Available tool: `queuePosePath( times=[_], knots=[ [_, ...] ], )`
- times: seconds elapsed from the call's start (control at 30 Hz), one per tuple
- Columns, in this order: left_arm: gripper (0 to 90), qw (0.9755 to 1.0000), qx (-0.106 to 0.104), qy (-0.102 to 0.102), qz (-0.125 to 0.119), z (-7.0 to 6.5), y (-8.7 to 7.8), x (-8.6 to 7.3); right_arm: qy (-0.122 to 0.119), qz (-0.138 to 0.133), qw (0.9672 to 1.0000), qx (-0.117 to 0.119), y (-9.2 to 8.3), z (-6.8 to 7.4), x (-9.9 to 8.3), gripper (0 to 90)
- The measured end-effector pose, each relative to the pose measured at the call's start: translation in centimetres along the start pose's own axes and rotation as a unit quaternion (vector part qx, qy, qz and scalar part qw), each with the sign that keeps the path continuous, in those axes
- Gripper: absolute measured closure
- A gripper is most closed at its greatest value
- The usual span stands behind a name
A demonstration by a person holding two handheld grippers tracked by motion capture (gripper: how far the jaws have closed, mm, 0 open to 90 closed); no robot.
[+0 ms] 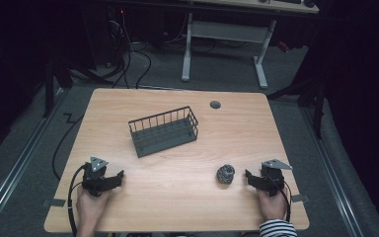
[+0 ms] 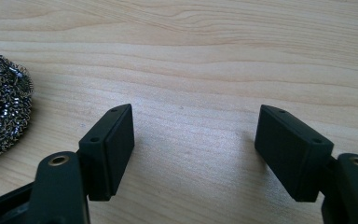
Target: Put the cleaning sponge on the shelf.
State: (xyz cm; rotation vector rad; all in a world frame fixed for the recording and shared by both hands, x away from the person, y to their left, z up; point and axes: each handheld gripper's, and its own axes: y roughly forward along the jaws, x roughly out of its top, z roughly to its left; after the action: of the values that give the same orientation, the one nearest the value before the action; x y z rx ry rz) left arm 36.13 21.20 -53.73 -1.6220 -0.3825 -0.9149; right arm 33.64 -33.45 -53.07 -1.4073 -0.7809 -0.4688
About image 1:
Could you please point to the metal floor rail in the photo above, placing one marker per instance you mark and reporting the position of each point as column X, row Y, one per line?
column 16, row 168
column 334, row 171

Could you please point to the white-framed background desk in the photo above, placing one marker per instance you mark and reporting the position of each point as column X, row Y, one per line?
column 227, row 31

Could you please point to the grey table grommet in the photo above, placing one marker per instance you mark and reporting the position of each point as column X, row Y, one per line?
column 215, row 105

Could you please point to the small red object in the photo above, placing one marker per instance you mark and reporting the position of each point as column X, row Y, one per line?
column 283, row 46

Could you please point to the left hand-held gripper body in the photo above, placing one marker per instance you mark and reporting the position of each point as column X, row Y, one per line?
column 95, row 179

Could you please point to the person's right hand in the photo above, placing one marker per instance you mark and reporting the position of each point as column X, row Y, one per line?
column 272, row 207

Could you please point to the steel wool scourer ball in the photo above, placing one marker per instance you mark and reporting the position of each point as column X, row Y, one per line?
column 225, row 174

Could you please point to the person's left hand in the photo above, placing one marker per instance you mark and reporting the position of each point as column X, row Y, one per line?
column 90, row 205

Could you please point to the black computer mouse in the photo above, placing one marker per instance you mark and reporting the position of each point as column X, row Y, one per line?
column 309, row 3

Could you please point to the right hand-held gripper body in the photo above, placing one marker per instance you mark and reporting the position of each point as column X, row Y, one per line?
column 272, row 179

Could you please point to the grey tape strip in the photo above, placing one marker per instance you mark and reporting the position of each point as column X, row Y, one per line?
column 55, row 202
column 300, row 198

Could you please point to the black metal stand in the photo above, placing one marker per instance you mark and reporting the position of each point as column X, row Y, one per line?
column 314, row 98
column 50, row 89

